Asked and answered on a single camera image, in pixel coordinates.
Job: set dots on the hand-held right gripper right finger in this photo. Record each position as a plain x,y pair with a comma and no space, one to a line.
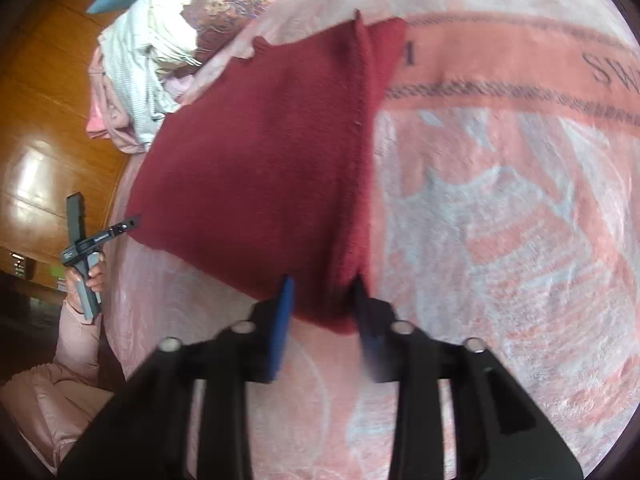
367,330

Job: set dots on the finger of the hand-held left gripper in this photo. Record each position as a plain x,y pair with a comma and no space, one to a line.
76,215
125,225

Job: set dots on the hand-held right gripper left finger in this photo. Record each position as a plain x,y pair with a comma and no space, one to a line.
280,325

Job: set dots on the dark red knit sweater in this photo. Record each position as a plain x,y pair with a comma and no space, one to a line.
260,160

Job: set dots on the person's left forearm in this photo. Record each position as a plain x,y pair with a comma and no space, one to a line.
75,340

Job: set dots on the pile of light clothes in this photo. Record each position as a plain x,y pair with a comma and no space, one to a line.
145,55

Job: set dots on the person's left hand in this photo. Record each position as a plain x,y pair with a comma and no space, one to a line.
96,280

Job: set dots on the pale pink garment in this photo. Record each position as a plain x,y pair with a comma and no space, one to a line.
107,110

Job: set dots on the pink patterned blanket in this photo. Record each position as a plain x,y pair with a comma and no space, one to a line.
500,240

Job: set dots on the patterned floral pillow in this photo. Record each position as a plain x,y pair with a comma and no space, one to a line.
230,5

